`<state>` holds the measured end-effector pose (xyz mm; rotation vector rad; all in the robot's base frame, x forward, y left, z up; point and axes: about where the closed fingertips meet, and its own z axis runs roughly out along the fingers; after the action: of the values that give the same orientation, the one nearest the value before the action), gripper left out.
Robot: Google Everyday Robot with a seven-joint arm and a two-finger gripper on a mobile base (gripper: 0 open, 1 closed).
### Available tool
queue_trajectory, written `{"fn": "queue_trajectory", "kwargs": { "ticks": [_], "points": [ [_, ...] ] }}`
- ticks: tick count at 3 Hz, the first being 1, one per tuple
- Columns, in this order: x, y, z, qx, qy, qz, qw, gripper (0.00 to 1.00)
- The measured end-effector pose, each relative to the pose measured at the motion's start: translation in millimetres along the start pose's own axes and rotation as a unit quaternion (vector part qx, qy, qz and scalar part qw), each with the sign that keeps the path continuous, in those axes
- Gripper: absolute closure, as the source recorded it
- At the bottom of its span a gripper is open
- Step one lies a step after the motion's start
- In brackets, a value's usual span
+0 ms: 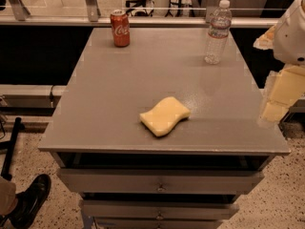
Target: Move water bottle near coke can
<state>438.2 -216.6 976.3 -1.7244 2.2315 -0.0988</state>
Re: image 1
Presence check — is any clear plastic water bottle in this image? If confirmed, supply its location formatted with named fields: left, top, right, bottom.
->
left=204, top=0, right=232, bottom=64

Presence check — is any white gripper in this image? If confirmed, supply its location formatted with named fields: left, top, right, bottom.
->
left=254, top=26, right=305, bottom=122

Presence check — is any bottom grey drawer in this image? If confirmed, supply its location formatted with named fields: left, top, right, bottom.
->
left=96, top=218, right=222, bottom=229

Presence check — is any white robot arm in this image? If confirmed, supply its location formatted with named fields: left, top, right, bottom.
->
left=254, top=0, right=305, bottom=123

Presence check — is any top grey drawer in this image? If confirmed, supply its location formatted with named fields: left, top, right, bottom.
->
left=58, top=169, right=264, bottom=195

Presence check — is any metal window rail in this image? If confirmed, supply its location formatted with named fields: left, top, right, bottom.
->
left=0, top=15, right=277, bottom=29

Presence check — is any beige trouser leg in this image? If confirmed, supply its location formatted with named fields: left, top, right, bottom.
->
left=0, top=177, right=17, bottom=216

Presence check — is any red coke can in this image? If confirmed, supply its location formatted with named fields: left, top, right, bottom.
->
left=111, top=10, right=130, bottom=47

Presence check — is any black metal stand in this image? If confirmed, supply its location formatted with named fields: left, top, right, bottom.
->
left=0, top=117, right=24, bottom=181

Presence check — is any black leather shoe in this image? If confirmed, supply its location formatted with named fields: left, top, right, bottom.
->
left=9, top=174, right=51, bottom=229

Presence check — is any grey drawer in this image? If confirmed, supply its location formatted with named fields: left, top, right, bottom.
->
left=96, top=218, right=222, bottom=229
left=80, top=200, right=239, bottom=220
left=58, top=169, right=264, bottom=195

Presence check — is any yellow sponge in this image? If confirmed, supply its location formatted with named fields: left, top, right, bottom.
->
left=139, top=96, right=191, bottom=137

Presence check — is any middle grey drawer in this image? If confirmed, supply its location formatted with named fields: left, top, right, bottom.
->
left=80, top=200, right=239, bottom=220

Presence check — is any grey drawer cabinet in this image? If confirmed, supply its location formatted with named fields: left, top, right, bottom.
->
left=39, top=28, right=289, bottom=229

